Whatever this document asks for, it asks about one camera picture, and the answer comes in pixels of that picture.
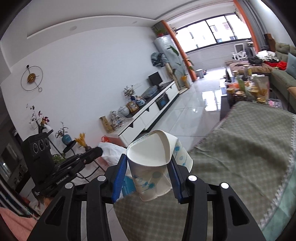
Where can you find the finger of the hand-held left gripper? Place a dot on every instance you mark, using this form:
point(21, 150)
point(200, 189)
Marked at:
point(92, 154)

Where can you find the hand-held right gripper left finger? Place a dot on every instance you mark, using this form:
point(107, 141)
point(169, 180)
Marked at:
point(119, 180)

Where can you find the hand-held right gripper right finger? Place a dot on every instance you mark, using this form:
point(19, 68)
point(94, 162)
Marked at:
point(178, 187)

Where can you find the white blue-dotted paper cup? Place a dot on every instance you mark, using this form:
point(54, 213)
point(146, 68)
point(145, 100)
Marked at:
point(150, 148)

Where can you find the yellow dried wheat bunch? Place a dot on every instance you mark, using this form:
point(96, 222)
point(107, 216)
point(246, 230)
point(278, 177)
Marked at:
point(81, 141)

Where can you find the white plastic bag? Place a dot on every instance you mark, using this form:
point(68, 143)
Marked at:
point(111, 153)

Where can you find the orange plastic bag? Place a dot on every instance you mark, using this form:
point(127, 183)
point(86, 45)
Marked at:
point(105, 139)

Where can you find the black plant stand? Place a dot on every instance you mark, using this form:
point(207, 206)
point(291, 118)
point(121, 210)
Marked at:
point(69, 145)

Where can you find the teal vase with plant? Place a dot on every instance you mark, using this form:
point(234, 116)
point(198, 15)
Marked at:
point(66, 139)

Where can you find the yellow patterned box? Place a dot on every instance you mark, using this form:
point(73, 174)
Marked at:
point(106, 125)

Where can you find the red flower branches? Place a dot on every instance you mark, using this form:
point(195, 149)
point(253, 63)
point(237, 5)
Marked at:
point(38, 118)

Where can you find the clear bag of toys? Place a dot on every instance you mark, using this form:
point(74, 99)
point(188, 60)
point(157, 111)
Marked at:
point(116, 120)

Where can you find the white ceramic jar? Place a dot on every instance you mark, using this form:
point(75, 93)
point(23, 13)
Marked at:
point(123, 111)

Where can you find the white black-top TV cabinet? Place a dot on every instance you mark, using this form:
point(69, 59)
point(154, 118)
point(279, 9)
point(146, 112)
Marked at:
point(148, 115)

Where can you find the blue white porcelain jar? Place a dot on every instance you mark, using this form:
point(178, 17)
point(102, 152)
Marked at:
point(140, 102)

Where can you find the vase with green branches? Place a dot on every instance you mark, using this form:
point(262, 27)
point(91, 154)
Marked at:
point(129, 92)

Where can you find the person's pink clothing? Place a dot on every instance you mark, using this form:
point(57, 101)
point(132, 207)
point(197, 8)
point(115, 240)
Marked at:
point(13, 222)

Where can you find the green patterned tablecloth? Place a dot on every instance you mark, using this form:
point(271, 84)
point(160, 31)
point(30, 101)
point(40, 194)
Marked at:
point(242, 143)

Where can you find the blue patterned cloth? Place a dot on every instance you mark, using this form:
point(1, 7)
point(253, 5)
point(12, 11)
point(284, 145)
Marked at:
point(150, 90)

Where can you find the black glass coffee table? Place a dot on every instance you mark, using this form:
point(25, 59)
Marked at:
point(225, 106)

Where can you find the black monitor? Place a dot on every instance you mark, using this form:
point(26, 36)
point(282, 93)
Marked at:
point(155, 78)

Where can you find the blue grey cloth bundle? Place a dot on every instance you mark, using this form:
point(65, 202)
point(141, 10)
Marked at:
point(158, 59)

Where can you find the grey waste bin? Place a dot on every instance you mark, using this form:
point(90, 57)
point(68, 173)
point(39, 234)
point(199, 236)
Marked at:
point(199, 73)

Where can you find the tall leafy potted plant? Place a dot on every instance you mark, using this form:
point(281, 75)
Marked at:
point(182, 69)

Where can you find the group of gold-lid jars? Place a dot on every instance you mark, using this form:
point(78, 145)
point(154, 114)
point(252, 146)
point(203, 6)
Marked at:
point(245, 89)

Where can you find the white standing air conditioner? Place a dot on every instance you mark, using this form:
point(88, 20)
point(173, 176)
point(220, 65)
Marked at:
point(164, 46)

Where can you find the orange curtain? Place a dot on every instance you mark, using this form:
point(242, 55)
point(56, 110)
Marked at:
point(178, 46)
point(248, 25)

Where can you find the small green potted plant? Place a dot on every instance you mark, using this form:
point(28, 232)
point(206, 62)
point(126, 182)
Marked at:
point(160, 32)

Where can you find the black bag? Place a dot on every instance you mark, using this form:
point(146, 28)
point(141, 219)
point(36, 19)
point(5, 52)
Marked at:
point(255, 60)

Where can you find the white office chair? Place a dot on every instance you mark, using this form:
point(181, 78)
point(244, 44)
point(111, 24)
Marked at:
point(239, 51)

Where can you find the green sofa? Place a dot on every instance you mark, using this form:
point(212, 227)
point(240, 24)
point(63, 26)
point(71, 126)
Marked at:
point(282, 76)

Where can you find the large black-framed window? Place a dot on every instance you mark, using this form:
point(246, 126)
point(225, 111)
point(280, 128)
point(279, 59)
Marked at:
point(208, 32)

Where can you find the white clothes pile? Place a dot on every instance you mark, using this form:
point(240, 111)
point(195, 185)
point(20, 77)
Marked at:
point(266, 55)

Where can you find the red cloth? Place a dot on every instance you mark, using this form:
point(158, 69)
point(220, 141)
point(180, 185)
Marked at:
point(278, 64)

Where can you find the teal cushion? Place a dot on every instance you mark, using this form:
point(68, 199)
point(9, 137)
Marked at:
point(291, 62)

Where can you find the brown wooden cabinet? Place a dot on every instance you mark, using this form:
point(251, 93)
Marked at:
point(269, 41)

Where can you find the grey curtain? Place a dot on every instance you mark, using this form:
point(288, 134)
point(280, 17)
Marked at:
point(256, 20)

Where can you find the wooden picture frame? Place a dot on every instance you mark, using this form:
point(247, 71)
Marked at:
point(132, 106)

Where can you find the round metal wall clock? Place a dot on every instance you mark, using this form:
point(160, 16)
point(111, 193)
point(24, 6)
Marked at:
point(31, 77)

